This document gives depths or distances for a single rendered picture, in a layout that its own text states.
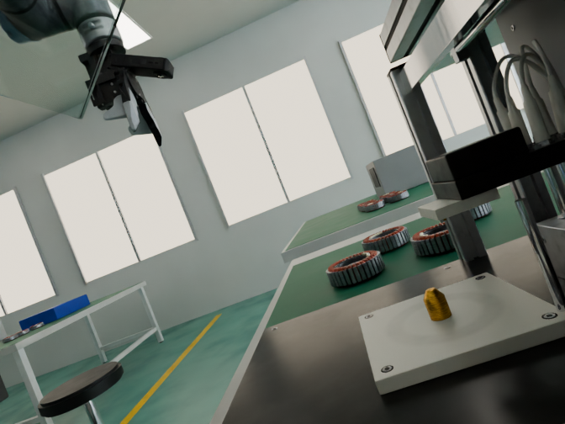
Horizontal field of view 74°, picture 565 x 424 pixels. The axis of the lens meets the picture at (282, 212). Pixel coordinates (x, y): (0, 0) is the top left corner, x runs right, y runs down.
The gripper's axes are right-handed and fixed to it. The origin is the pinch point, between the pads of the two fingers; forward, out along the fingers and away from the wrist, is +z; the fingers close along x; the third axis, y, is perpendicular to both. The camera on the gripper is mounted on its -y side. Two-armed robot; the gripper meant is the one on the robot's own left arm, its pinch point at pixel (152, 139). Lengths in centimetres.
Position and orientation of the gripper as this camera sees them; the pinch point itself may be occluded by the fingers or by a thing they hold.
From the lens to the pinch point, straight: 79.5
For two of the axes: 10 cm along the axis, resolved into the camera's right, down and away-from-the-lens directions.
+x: 0.2, 0.0, -10.0
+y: -9.3, 3.7, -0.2
